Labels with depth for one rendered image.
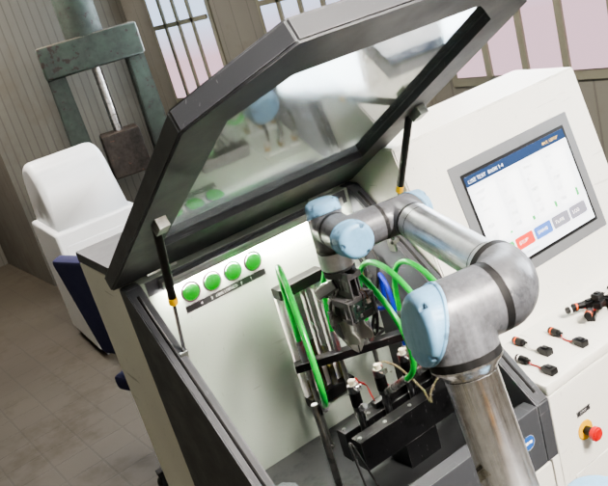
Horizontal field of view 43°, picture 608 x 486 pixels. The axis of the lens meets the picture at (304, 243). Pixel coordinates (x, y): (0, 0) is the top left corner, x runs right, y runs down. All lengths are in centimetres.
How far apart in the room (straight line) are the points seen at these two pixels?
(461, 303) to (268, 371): 98
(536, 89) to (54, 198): 357
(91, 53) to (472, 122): 471
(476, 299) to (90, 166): 430
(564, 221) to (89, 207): 356
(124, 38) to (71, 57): 43
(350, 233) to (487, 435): 47
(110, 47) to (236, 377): 476
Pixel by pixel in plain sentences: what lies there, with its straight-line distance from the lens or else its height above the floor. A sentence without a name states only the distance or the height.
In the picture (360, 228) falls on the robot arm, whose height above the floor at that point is 154.
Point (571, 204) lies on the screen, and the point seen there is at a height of 121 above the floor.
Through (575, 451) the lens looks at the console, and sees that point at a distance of 209.
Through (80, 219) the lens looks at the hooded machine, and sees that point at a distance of 521.
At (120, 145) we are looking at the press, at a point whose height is 108.
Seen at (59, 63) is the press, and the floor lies 183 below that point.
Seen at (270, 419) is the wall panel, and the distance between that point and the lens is 212.
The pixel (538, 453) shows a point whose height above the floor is 83.
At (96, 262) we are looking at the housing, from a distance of 197.
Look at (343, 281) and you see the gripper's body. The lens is 164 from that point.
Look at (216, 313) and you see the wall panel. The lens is 195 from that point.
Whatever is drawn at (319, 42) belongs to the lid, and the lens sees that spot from 111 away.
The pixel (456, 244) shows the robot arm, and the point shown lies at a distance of 137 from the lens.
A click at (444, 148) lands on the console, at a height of 150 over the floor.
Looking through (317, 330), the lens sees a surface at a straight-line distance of 209.
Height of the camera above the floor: 203
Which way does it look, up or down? 19 degrees down
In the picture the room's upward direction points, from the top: 16 degrees counter-clockwise
